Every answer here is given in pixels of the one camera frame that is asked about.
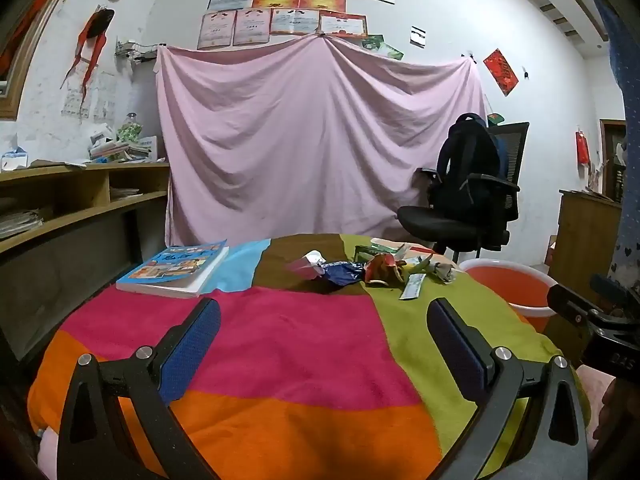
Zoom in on blue foil wrapper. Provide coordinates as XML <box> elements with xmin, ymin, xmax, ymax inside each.
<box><xmin>320</xmin><ymin>260</ymin><xmax>365</xmax><ymax>288</ymax></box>

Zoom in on illustrated picture book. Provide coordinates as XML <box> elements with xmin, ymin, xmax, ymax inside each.
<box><xmin>116</xmin><ymin>240</ymin><xmax>228</xmax><ymax>300</ymax></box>

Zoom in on wooden cabinet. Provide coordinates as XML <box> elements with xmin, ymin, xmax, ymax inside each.
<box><xmin>552</xmin><ymin>189</ymin><xmax>623</xmax><ymax>281</ymax></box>

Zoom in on wooden shelf desk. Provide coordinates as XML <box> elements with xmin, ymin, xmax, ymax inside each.
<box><xmin>0</xmin><ymin>160</ymin><xmax>171</xmax><ymax>361</ymax></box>

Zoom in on colourful striped blanket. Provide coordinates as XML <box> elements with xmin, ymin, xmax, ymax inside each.
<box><xmin>27</xmin><ymin>232</ymin><xmax>591</xmax><ymax>480</ymax></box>

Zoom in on metal wire wall rack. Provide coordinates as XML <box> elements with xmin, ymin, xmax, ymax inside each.
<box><xmin>115</xmin><ymin>39</ymin><xmax>161</xmax><ymax>63</ymax></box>

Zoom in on red hanging wall ornament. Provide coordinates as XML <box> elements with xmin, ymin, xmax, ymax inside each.
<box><xmin>61</xmin><ymin>6</ymin><xmax>115</xmax><ymax>106</ymax></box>

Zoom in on wooden framed mirror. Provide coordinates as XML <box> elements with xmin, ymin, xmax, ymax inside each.
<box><xmin>0</xmin><ymin>0</ymin><xmax>86</xmax><ymax>121</ymax></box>

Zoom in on red plastic basin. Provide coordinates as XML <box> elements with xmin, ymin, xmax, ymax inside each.
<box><xmin>457</xmin><ymin>258</ymin><xmax>558</xmax><ymax>333</ymax></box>

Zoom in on stack of books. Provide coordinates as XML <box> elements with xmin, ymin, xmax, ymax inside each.
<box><xmin>89</xmin><ymin>140</ymin><xmax>153</xmax><ymax>163</ymax></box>

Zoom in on wooden door frame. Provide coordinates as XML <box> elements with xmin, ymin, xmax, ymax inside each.
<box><xmin>599</xmin><ymin>119</ymin><xmax>628</xmax><ymax>201</ymax></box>

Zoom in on pink hanging sheet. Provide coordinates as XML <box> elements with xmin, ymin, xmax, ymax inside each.
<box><xmin>154</xmin><ymin>35</ymin><xmax>488</xmax><ymax>248</ymax></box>

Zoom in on black office chair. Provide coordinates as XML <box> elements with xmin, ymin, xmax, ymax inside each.
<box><xmin>396</xmin><ymin>121</ymin><xmax>530</xmax><ymax>263</ymax></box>

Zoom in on red diamond paper hanging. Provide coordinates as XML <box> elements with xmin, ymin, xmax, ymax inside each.
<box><xmin>483</xmin><ymin>48</ymin><xmax>519</xmax><ymax>97</ymax></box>

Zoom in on stack of old papers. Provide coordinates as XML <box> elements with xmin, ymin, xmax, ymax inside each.
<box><xmin>0</xmin><ymin>210</ymin><xmax>46</xmax><ymax>240</ymax></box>

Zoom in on dark blue backpack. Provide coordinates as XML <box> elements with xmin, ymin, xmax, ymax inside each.
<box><xmin>435</xmin><ymin>112</ymin><xmax>501</xmax><ymax>211</ymax></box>

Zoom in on white printed paper strip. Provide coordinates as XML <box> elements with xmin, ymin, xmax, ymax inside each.
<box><xmin>398</xmin><ymin>274</ymin><xmax>426</xmax><ymax>302</ymax></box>

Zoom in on red wrapper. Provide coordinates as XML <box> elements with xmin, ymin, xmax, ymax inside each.
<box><xmin>362</xmin><ymin>252</ymin><xmax>406</xmax><ymax>286</ymax></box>

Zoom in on paper wall calendar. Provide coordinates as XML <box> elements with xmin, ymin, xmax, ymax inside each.
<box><xmin>61</xmin><ymin>72</ymin><xmax>118</xmax><ymax>121</ymax></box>

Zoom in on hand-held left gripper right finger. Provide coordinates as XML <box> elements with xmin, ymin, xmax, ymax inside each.
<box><xmin>426</xmin><ymin>297</ymin><xmax>590</xmax><ymax>480</ymax></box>

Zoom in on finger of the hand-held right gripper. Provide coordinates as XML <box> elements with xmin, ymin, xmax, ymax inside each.
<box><xmin>546</xmin><ymin>282</ymin><xmax>608</xmax><ymax>325</ymax></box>
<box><xmin>590</xmin><ymin>273</ymin><xmax>640</xmax><ymax>317</ymax></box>

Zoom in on grey wrapper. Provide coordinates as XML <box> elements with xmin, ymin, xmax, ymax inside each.
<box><xmin>427</xmin><ymin>261</ymin><xmax>458</xmax><ymax>285</ymax></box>

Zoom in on blue dotted curtain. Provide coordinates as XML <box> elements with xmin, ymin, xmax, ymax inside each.
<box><xmin>590</xmin><ymin>0</ymin><xmax>640</xmax><ymax>286</ymax></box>

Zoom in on group of wall certificates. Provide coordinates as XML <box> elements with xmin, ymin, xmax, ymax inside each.
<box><xmin>197</xmin><ymin>0</ymin><xmax>396</xmax><ymax>51</ymax></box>

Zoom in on glass jar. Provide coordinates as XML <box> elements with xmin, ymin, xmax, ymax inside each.
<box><xmin>116</xmin><ymin>112</ymin><xmax>144</xmax><ymax>143</ymax></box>

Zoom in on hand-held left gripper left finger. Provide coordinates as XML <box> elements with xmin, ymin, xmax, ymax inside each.
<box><xmin>56</xmin><ymin>297</ymin><xmax>222</xmax><ymax>480</ymax></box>

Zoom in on green wall cards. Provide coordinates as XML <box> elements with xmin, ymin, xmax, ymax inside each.
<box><xmin>361</xmin><ymin>35</ymin><xmax>405</xmax><ymax>61</ymax></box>

